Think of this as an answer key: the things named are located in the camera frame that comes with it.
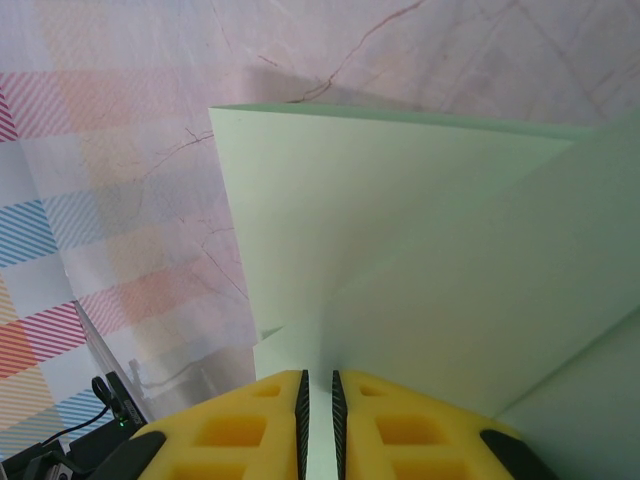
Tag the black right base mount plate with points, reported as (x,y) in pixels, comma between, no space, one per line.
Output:
(90,450)

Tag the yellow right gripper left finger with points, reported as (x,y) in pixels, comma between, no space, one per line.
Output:
(225,430)

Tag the light green cloth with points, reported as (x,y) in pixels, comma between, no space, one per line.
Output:
(400,225)

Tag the aluminium side rail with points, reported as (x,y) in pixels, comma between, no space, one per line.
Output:
(102,357)

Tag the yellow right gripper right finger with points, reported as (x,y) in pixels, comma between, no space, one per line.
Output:
(425,440)

